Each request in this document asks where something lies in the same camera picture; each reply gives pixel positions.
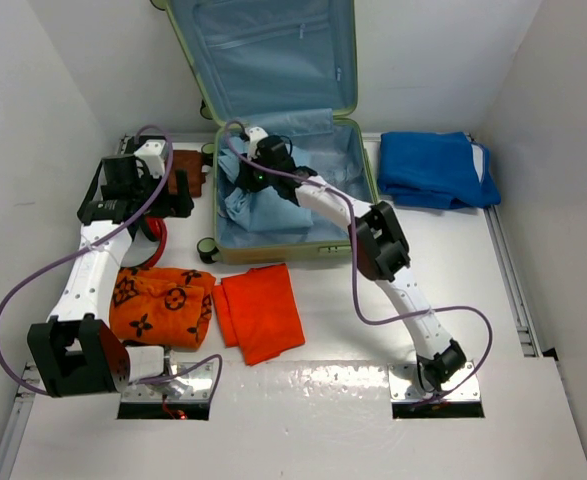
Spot red black headphones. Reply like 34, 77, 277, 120
122, 217, 168, 269

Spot brown towel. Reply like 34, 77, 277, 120
167, 150, 206, 198

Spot light blue trousers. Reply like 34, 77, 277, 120
218, 148, 313, 233

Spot orange black patterned towel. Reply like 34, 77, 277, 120
109, 267, 216, 350

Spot plain orange shirt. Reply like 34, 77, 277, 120
212, 264, 305, 366

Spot royal blue shirt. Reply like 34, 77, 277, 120
377, 132, 501, 210

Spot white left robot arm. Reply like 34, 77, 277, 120
27, 140, 193, 398

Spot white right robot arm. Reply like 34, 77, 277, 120
238, 127, 467, 401

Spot light green suitcase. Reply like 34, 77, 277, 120
148, 0, 378, 265

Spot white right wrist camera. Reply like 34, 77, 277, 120
245, 126, 269, 155

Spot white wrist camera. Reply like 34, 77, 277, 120
134, 139, 168, 179
245, 126, 269, 155

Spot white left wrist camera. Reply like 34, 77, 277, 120
134, 139, 168, 179

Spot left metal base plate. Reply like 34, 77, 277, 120
120, 361, 218, 405

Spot metal base plate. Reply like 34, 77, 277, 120
387, 362, 482, 404
120, 361, 218, 405

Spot left aluminium table rail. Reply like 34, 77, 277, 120
0, 386, 35, 479

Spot aluminium table rail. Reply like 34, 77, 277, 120
465, 132, 558, 359
0, 386, 35, 479

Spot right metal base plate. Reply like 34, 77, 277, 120
387, 362, 482, 404

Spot right aluminium table rail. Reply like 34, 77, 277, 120
465, 132, 558, 359

